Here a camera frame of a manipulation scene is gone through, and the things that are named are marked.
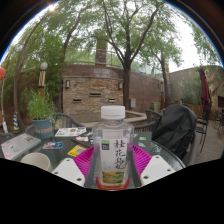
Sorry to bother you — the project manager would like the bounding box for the grey laptop with stickers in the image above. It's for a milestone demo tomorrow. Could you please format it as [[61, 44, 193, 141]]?
[[0, 132, 42, 161]]

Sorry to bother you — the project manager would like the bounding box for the blue printed card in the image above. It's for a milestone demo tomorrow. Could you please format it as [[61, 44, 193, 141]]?
[[42, 141, 64, 150]]

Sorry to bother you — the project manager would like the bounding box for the green plant in teal pot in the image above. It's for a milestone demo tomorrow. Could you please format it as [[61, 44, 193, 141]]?
[[23, 89, 58, 139]]

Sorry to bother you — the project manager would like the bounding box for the black laptop with stickers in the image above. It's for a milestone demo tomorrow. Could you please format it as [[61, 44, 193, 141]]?
[[133, 131, 153, 148]]

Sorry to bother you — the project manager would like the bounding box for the white ribbed mug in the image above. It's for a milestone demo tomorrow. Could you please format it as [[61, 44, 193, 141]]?
[[20, 152, 54, 173]]

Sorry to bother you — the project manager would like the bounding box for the black jacket on chair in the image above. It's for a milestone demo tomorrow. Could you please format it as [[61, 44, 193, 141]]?
[[151, 103, 198, 161]]

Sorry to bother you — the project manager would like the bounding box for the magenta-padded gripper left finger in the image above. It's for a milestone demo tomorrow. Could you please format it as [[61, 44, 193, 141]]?
[[51, 145, 98, 189]]

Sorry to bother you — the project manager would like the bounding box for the white printed booklet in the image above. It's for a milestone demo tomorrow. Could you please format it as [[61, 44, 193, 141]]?
[[54, 127, 87, 138]]

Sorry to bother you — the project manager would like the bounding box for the black metal chair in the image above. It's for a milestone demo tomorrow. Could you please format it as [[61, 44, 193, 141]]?
[[195, 108, 212, 153]]

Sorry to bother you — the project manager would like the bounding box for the folded maroon patio umbrella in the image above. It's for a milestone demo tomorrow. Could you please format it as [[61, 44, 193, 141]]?
[[198, 65, 212, 111]]

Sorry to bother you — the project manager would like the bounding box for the brown globe-topped lamp post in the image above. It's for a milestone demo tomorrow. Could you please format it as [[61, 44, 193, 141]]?
[[37, 61, 49, 98]]

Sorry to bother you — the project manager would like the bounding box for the blue and yellow striped cone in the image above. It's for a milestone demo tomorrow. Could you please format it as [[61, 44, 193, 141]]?
[[12, 110, 21, 132]]

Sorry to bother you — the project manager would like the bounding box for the dark-trunked forked tree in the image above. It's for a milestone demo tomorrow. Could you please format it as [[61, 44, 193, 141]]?
[[96, 0, 174, 111]]

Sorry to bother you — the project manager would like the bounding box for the orange canopy tent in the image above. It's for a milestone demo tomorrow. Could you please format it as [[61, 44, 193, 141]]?
[[0, 65, 7, 81]]

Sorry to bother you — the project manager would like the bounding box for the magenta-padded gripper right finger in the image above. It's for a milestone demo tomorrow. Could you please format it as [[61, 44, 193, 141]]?
[[129, 143, 177, 189]]

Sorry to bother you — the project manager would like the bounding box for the clear white-capped drink bottle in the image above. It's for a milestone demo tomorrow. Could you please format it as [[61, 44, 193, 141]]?
[[92, 105, 135, 188]]

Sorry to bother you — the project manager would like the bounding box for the yellow printed card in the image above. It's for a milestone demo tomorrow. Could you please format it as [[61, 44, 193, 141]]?
[[67, 144, 88, 158]]

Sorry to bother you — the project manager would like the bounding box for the grey wicker chair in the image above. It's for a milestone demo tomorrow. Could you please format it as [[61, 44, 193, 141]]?
[[144, 109, 164, 133], [53, 112, 86, 130]]

